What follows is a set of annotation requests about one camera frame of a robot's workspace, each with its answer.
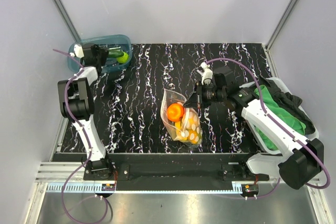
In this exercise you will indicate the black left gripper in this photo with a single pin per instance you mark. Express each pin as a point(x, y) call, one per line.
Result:
point(104, 53)

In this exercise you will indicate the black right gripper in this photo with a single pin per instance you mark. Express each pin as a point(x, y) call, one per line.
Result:
point(192, 101)

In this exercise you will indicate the dark green fake cucumber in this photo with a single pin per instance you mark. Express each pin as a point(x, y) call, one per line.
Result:
point(114, 53)

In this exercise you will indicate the orange fake fruit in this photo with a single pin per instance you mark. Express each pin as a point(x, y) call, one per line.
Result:
point(175, 112)

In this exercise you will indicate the clear polka dot zip bag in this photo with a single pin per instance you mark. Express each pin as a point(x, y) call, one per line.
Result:
point(170, 97)

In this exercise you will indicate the yellow fake fruit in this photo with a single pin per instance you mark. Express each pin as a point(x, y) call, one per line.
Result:
point(190, 122)

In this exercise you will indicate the green fake lime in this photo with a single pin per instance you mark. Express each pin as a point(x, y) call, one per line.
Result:
point(123, 59)

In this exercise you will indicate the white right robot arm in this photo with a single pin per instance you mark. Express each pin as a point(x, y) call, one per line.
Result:
point(297, 159)

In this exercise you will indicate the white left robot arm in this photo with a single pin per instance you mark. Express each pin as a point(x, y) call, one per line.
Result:
point(77, 105)

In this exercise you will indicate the yellow green fake mango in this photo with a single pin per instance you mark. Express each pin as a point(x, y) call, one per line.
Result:
point(194, 137)

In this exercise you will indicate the yellow fake banana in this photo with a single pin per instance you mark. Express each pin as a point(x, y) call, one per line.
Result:
point(181, 134)

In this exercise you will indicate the blue transparent plastic container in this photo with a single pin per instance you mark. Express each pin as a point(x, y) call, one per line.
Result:
point(119, 42)

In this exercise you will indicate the green cloth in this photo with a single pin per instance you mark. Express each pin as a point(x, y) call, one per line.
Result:
point(297, 124)

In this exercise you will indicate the black cloth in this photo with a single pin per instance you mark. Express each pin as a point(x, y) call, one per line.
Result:
point(289, 102)

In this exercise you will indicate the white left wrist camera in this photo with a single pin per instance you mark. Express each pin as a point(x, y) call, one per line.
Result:
point(77, 51)

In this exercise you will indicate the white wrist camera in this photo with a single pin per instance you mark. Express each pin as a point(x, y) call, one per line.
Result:
point(77, 51)
point(207, 74)

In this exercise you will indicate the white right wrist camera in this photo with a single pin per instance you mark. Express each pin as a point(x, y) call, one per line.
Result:
point(207, 74)

